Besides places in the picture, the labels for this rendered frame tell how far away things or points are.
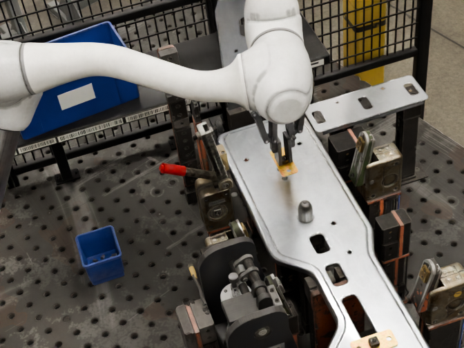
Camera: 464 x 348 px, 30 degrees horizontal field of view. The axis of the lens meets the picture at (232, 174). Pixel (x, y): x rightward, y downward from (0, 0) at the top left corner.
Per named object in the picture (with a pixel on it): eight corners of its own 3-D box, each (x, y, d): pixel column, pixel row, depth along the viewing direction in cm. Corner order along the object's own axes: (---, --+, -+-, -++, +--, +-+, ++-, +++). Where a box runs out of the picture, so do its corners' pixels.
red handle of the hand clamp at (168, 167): (230, 180, 185) (165, 170, 176) (226, 188, 186) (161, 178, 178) (224, 167, 187) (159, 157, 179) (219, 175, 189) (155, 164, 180)
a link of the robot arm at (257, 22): (244, 39, 172) (250, 81, 162) (237, -28, 160) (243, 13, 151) (299, 32, 171) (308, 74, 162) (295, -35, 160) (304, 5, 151)
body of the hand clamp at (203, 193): (245, 286, 210) (230, 188, 185) (219, 295, 209) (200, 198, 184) (237, 268, 214) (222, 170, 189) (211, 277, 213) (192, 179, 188)
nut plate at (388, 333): (390, 329, 163) (390, 325, 162) (399, 345, 160) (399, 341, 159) (349, 343, 162) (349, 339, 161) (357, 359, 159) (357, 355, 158)
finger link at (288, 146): (282, 131, 185) (285, 130, 185) (284, 154, 190) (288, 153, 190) (287, 140, 183) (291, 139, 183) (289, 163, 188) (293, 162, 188)
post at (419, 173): (428, 177, 229) (436, 94, 209) (390, 189, 227) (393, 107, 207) (417, 161, 234) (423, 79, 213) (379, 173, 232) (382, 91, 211)
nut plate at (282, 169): (299, 172, 187) (298, 168, 186) (282, 177, 186) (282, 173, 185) (284, 147, 193) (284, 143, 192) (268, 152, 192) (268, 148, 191)
